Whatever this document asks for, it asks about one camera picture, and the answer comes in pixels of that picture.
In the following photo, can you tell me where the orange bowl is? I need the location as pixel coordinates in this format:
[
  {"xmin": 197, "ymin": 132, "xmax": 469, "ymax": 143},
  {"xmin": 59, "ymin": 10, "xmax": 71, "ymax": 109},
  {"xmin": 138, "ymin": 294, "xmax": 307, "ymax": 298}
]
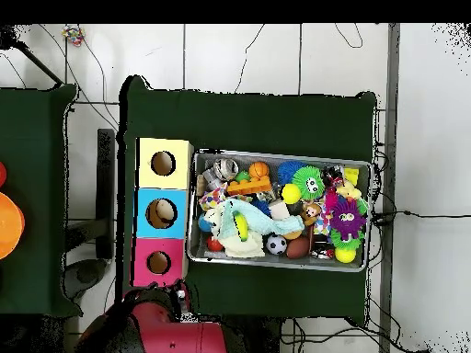
[{"xmin": 0, "ymin": 190, "xmax": 27, "ymax": 261}]

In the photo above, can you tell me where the small brown football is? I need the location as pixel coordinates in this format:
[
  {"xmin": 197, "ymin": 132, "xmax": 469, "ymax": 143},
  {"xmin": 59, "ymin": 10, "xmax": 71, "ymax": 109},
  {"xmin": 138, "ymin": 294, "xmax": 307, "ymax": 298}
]
[{"xmin": 285, "ymin": 234, "xmax": 312, "ymax": 260}]

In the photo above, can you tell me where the small orange basketball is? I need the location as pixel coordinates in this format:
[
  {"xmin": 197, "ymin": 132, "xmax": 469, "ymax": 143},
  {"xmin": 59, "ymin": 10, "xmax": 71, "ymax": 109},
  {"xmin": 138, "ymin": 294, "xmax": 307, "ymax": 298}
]
[{"xmin": 248, "ymin": 161, "xmax": 270, "ymax": 180}]

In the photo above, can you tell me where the purple spiky monster toy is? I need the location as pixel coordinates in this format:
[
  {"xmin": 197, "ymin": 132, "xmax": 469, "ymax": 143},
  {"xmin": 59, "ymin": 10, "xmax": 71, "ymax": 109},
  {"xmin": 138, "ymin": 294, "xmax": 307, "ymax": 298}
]
[{"xmin": 327, "ymin": 194, "xmax": 368, "ymax": 240}]

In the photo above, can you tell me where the orange building block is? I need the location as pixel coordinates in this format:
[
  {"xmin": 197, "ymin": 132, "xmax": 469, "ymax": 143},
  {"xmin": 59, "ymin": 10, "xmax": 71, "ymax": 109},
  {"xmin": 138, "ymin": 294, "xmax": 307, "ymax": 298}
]
[{"xmin": 226, "ymin": 176, "xmax": 272, "ymax": 197}]

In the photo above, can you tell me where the light teal cloth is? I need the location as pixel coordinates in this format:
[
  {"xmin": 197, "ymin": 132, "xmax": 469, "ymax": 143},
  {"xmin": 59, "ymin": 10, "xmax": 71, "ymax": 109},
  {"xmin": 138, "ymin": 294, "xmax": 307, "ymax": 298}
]
[{"xmin": 220, "ymin": 198, "xmax": 304, "ymax": 240}]

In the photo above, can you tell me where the wooden box with three holes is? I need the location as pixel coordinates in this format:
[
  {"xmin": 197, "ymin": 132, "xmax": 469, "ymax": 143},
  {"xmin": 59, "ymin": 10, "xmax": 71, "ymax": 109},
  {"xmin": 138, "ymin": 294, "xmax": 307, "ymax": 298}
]
[{"xmin": 131, "ymin": 136, "xmax": 196, "ymax": 290}]

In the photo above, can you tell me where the yellow ball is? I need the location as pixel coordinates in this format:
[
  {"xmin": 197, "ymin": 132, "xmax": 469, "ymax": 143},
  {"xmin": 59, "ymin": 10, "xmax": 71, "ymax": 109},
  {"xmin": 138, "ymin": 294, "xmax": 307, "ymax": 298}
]
[{"xmin": 281, "ymin": 183, "xmax": 303, "ymax": 205}]

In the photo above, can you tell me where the cream yellow cloth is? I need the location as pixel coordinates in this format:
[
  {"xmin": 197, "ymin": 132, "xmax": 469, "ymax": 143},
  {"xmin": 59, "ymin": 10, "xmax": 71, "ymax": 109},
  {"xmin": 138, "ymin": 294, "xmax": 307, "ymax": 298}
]
[{"xmin": 204, "ymin": 207, "xmax": 266, "ymax": 258}]

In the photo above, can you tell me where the small soccer ball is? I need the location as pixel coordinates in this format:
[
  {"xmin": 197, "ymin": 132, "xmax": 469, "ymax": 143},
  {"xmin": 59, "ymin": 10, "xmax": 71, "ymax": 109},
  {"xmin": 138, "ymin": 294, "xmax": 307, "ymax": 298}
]
[{"xmin": 265, "ymin": 233, "xmax": 288, "ymax": 256}]

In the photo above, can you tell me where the green spiky ball with eyes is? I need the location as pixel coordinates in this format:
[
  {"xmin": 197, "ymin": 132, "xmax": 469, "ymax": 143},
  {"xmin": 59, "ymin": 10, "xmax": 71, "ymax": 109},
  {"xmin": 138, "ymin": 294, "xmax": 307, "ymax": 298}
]
[{"xmin": 292, "ymin": 165, "xmax": 326, "ymax": 201}]

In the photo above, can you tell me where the shallow clear bin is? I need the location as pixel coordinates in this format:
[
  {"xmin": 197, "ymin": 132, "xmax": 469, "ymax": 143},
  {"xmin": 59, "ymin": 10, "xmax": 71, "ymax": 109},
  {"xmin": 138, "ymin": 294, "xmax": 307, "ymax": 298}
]
[{"xmin": 187, "ymin": 150, "xmax": 373, "ymax": 273}]

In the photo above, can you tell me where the green covered side table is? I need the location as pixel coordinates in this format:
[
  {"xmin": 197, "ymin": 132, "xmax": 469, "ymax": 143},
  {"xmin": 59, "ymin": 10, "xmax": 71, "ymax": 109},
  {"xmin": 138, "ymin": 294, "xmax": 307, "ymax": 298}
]
[{"xmin": 0, "ymin": 84, "xmax": 78, "ymax": 317}]

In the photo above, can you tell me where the dark green table cloth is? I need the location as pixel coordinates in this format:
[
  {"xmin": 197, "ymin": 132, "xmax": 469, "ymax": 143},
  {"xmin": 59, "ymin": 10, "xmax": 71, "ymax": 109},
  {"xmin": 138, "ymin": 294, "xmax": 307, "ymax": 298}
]
[{"xmin": 117, "ymin": 75, "xmax": 378, "ymax": 321}]

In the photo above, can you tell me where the small colourful toy on floor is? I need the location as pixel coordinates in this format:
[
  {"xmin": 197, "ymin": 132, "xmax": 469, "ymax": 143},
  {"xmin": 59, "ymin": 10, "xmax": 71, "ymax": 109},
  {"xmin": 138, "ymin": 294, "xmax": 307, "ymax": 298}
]
[{"xmin": 61, "ymin": 25, "xmax": 86, "ymax": 47}]

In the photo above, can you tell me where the crushed silver can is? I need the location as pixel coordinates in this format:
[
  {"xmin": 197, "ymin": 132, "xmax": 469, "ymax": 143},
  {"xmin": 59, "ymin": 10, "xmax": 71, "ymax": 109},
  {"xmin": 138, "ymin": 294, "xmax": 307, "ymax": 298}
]
[{"xmin": 213, "ymin": 157, "xmax": 239, "ymax": 181}]

